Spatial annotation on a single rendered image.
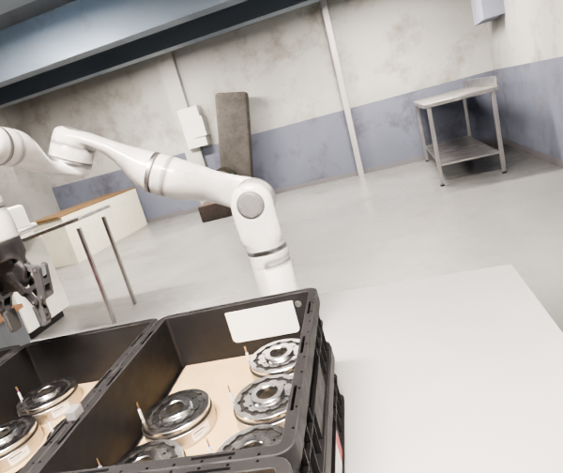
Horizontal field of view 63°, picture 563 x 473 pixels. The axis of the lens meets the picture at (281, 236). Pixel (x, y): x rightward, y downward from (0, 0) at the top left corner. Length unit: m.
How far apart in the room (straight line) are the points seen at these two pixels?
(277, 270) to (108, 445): 0.49
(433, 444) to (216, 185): 0.66
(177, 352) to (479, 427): 0.52
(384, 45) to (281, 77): 1.69
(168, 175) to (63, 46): 4.39
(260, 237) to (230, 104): 6.84
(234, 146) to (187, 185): 6.78
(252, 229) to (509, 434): 0.58
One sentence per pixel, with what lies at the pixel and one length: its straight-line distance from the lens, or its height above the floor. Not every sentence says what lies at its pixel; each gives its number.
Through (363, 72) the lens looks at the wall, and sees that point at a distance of 7.81.
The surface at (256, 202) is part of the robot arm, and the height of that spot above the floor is 1.07.
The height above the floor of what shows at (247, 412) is 0.86.
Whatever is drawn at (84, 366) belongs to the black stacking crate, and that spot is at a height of 0.86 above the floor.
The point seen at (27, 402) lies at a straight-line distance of 0.97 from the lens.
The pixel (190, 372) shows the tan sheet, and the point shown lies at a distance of 0.88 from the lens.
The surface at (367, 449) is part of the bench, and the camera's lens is 0.80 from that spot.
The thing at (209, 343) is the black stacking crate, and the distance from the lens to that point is 0.87.
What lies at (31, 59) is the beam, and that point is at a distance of 5.57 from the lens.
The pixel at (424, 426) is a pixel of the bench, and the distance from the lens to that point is 0.82.
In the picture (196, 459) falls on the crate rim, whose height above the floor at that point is 0.93.
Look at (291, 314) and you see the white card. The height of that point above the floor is 0.89.
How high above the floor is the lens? 1.22
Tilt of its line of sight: 14 degrees down
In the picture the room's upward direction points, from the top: 15 degrees counter-clockwise
